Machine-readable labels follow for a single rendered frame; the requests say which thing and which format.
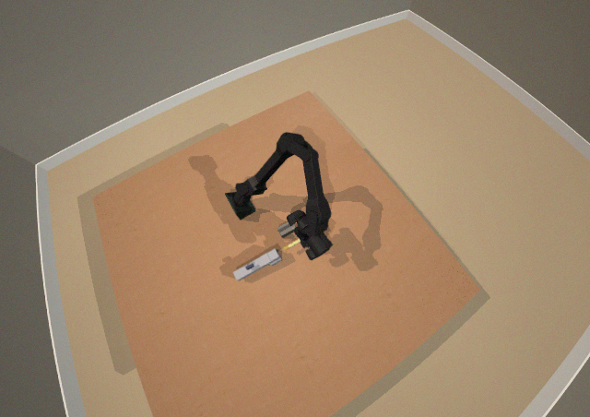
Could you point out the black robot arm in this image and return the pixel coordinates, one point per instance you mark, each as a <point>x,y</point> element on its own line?
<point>314,223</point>

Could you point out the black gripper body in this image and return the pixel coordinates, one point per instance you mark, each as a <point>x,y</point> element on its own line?
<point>292,220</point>

